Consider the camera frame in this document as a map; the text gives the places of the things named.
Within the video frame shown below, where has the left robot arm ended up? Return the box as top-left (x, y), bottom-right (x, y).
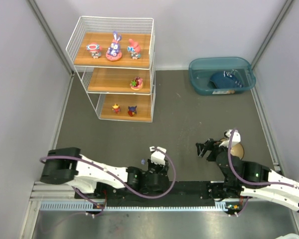
top-left (40, 146), bottom-right (174, 199)

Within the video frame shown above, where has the pink bear strawberry toy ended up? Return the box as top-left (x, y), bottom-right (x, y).
top-left (130, 77), bottom-right (143, 91)

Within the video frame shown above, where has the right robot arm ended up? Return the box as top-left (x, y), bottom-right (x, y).
top-left (195, 137), bottom-right (299, 213)

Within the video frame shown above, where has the yellow red toy figure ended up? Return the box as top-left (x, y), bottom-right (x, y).
top-left (112, 104), bottom-right (121, 114)

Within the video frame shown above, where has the wooden round block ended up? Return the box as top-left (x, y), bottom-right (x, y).
top-left (220, 138), bottom-right (245, 160)

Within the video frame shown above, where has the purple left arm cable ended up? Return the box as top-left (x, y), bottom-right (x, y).
top-left (39, 146), bottom-right (176, 199)

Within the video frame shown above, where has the blue caped toy figure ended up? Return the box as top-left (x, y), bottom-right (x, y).
top-left (128, 106), bottom-right (137, 117)

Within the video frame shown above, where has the blue cap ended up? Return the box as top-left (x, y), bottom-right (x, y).
top-left (210, 71), bottom-right (244, 89)

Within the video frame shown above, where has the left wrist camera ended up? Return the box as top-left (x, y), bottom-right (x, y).
top-left (149, 146), bottom-right (167, 165)

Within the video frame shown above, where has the purple bunny donut toy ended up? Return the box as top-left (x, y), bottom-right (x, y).
top-left (106, 31), bottom-right (122, 61)

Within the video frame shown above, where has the teal plastic bin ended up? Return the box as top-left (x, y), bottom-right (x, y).
top-left (188, 57), bottom-right (256, 96)

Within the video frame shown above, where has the white wire wooden shelf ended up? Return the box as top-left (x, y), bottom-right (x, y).
top-left (66, 16), bottom-right (155, 122)

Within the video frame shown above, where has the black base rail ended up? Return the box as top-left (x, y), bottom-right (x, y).
top-left (74, 181), bottom-right (230, 207)

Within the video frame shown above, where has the pink bunny toy on shelf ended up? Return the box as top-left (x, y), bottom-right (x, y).
top-left (127, 38), bottom-right (141, 60)

